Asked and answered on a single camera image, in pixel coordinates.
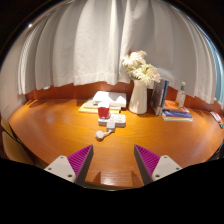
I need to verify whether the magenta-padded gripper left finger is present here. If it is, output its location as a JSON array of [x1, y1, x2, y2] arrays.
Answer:
[[44, 144, 95, 186]]

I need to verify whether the blue flat book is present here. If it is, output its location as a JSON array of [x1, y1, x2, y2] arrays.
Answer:
[[161, 109, 194, 122]]

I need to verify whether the white power strip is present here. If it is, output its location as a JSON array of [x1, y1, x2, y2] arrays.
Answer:
[[97, 113, 127, 128]]

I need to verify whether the red and white charger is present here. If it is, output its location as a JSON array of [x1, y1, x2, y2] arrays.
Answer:
[[97, 100, 111, 120]]

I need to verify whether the white power strip cable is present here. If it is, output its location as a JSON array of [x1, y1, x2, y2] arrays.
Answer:
[[95, 121, 116, 140]]

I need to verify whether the white book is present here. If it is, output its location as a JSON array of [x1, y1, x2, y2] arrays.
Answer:
[[92, 90, 128, 109]]

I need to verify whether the yellow book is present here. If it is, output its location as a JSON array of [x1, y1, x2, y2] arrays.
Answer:
[[78, 100, 122, 115]]

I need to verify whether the white ceramic vase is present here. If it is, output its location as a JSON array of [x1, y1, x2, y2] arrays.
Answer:
[[128, 79, 149, 115]]

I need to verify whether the dark grey upright book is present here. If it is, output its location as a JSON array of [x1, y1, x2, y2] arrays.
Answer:
[[149, 79, 167, 116]]

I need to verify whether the white flower bouquet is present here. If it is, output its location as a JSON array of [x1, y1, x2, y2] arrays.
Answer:
[[120, 49, 162, 87]]

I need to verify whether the blue upright book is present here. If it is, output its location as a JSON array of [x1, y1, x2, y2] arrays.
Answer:
[[159, 79, 170, 117]]

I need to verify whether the clear plastic bottle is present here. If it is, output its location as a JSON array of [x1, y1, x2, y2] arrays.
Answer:
[[175, 81, 187, 108]]

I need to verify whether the black chair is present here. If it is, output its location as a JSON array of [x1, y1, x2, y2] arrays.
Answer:
[[217, 139, 224, 162]]

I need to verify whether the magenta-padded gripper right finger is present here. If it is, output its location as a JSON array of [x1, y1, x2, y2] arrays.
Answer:
[[133, 144, 183, 186]]

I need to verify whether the white curtain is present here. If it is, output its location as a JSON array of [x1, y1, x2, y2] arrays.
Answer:
[[18, 0, 218, 104]]

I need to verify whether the tan wooden chair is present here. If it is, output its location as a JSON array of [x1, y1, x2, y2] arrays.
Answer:
[[0, 116, 16, 139], [1, 130, 36, 166]]

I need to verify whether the orange flat book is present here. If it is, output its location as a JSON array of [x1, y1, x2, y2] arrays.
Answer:
[[163, 99, 190, 114]]

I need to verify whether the red and white flat item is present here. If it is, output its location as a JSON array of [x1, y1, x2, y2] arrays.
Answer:
[[209, 110, 224, 125]]

